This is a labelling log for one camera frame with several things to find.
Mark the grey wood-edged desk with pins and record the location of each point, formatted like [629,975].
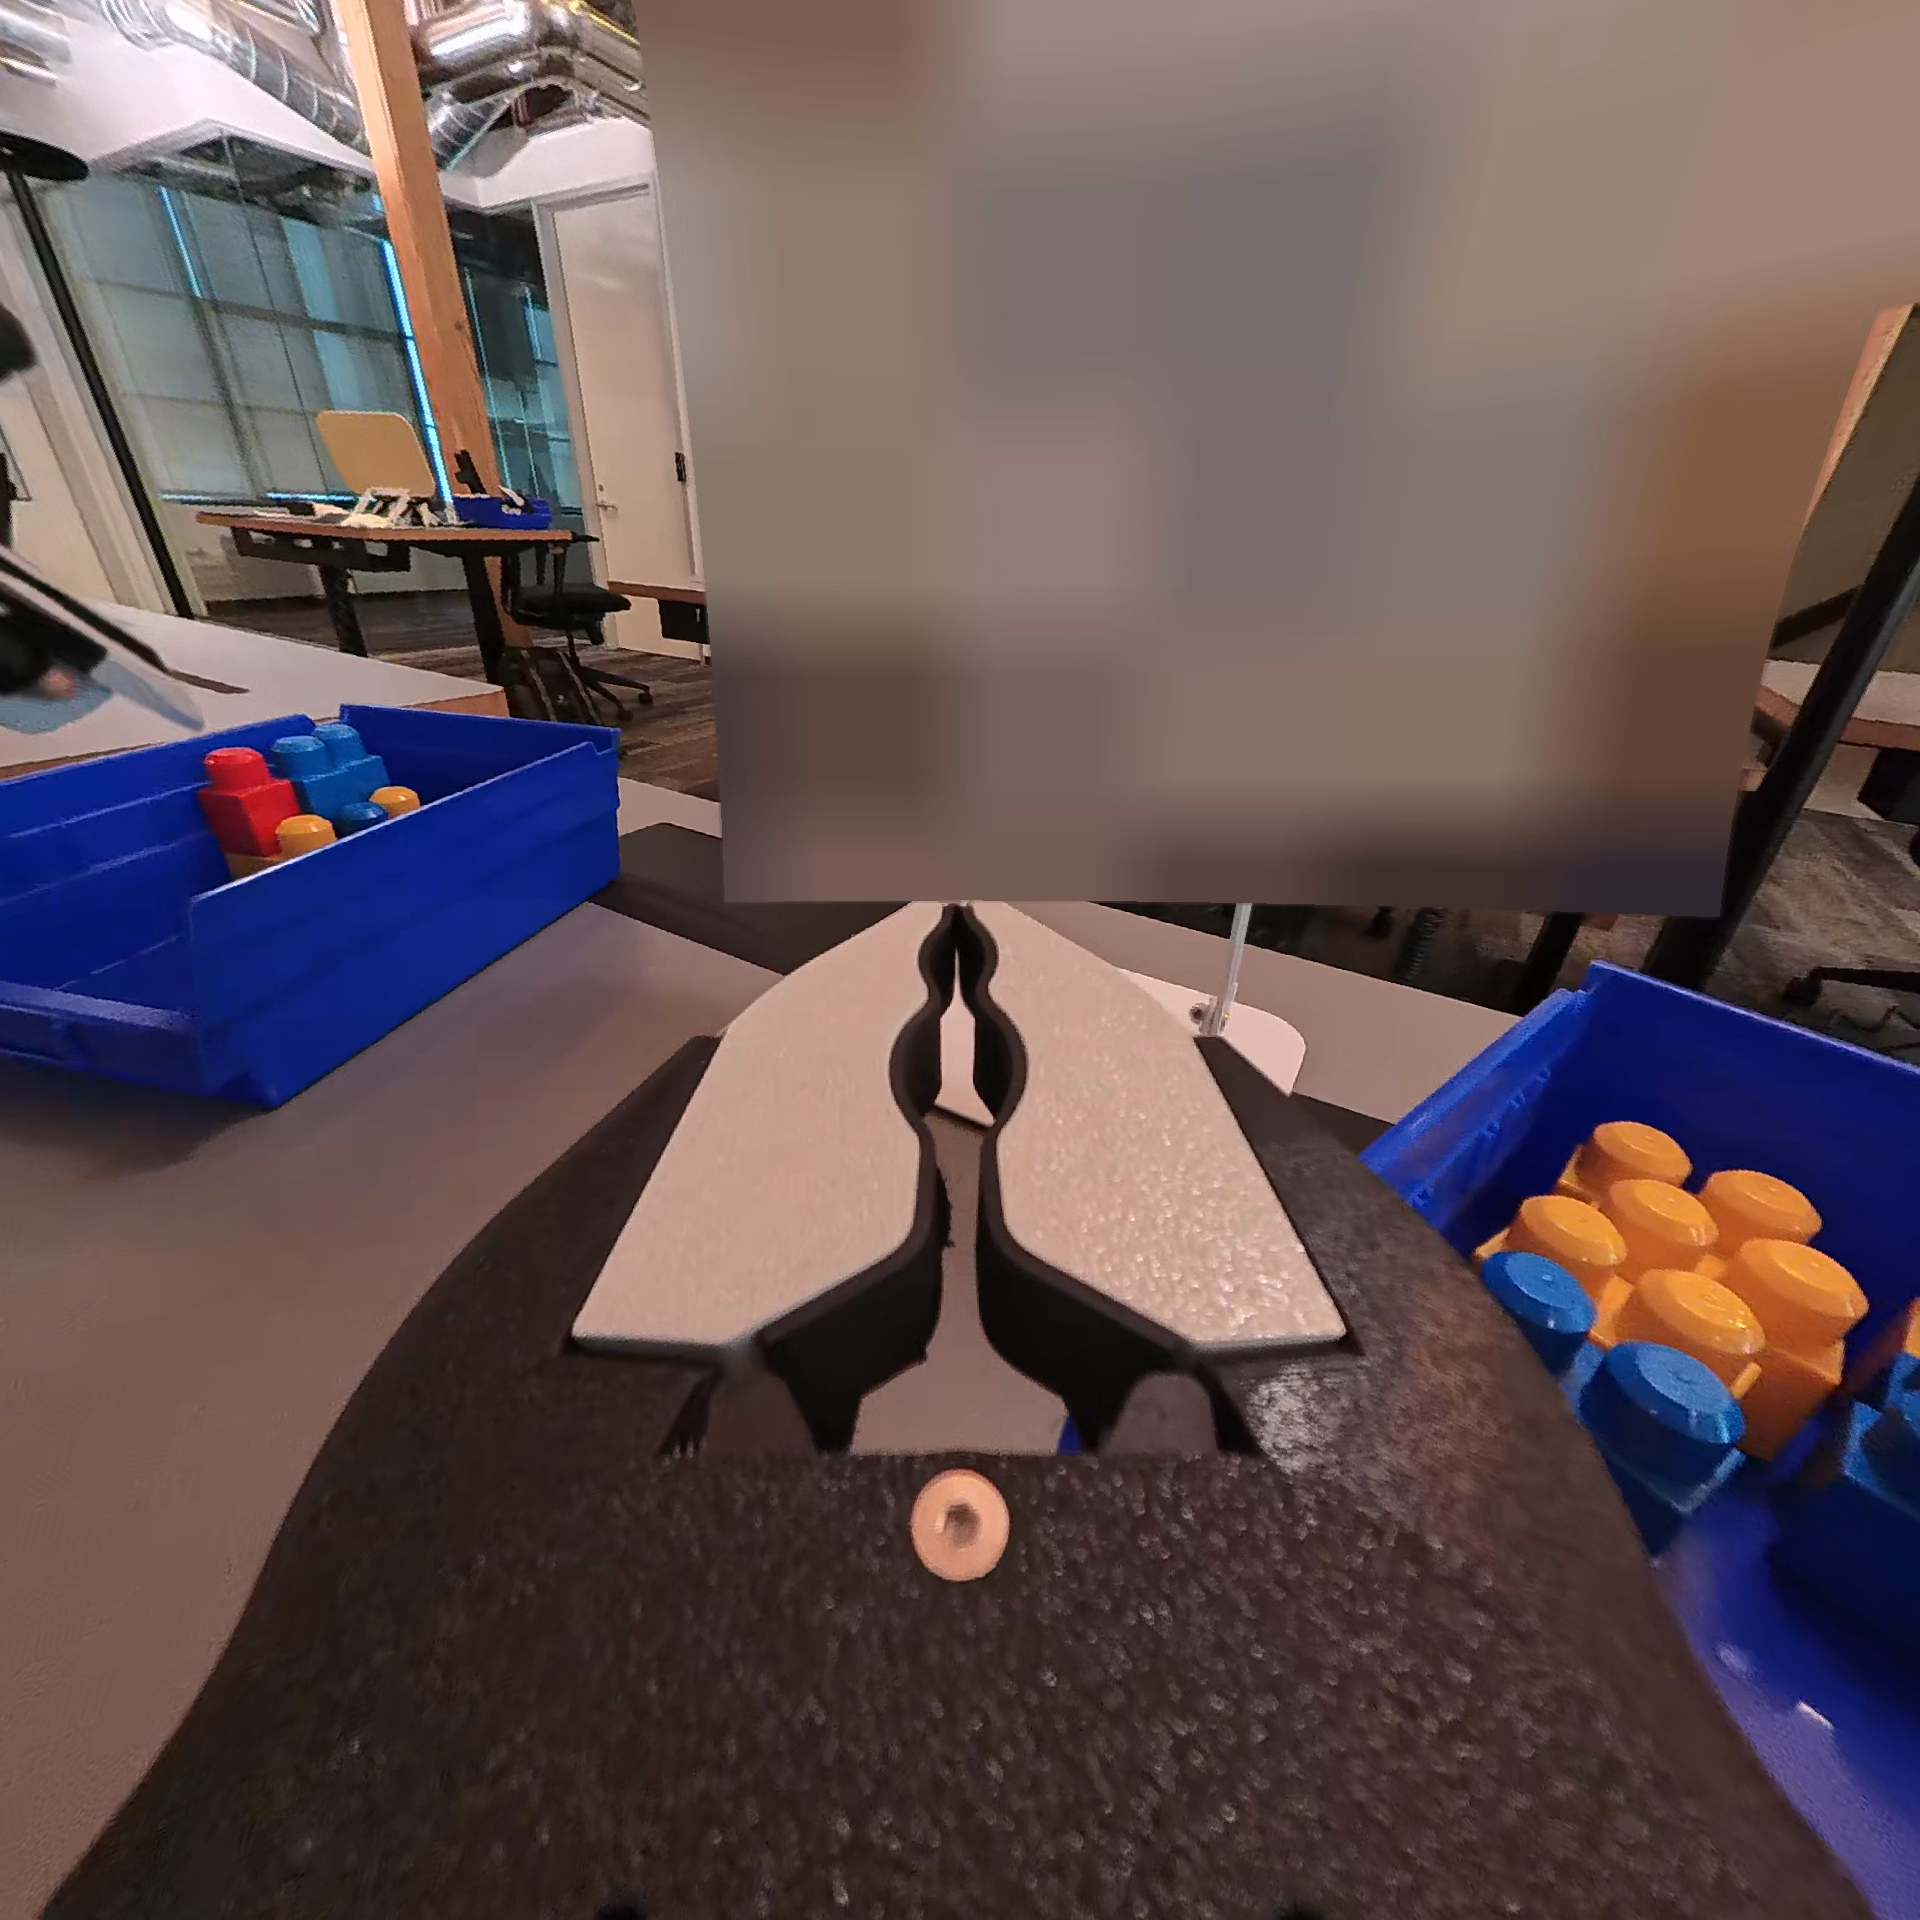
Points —
[344,666]
[378,525]
[664,592]

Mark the blue plastic bin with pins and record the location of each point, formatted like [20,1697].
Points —
[1724,1051]

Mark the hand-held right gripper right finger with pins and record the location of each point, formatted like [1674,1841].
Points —
[1158,1201]

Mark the small blue bin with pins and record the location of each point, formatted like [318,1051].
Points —
[504,512]

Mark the blue object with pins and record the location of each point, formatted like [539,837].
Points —
[378,947]

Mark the beige divider panel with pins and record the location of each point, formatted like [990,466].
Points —
[378,453]

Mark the pile of toy blocks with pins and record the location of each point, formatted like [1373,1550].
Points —
[1654,1238]

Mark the beige easel board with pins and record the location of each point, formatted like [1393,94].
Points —
[1860,492]

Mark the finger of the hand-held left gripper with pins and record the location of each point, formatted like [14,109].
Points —
[89,618]
[142,704]

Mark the black floor lamp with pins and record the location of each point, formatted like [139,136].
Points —
[48,164]

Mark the black office chair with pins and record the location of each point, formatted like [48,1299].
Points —
[572,600]
[1860,995]

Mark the person's left hand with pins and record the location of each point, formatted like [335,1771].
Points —
[57,682]

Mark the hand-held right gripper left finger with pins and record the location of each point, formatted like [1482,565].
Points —
[750,1201]

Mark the group of assorted toy blocks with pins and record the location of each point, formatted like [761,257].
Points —
[248,812]

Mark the wooden pillar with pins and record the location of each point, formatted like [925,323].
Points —
[409,225]

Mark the white door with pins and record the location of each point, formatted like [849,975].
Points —
[621,375]

